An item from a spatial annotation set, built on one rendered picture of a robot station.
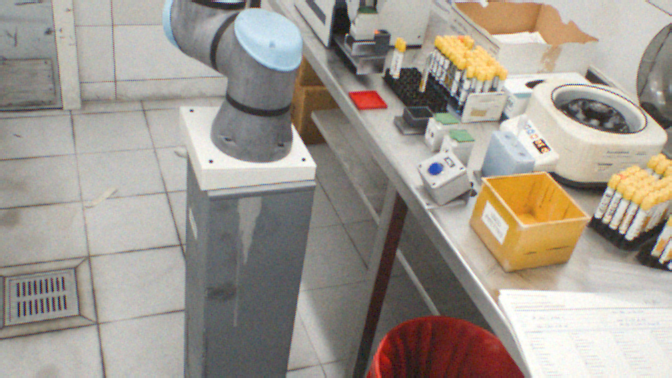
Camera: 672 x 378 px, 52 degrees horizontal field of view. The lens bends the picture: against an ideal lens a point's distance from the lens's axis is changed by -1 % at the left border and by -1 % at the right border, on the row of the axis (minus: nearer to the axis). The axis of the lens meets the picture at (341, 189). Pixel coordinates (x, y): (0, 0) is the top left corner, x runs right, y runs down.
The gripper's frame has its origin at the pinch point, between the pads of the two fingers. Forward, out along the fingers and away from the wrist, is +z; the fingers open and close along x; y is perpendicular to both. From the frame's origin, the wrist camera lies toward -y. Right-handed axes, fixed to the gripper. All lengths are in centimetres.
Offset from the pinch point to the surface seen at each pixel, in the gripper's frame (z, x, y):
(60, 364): 100, 75, -2
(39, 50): 72, 73, 135
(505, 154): 4, -7, -53
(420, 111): 9.8, -3.9, -26.6
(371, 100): 12.2, 3.1, -16.9
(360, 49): 6.9, 0.9, -2.5
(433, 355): 67, -10, -48
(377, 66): 8.6, -1.5, -7.9
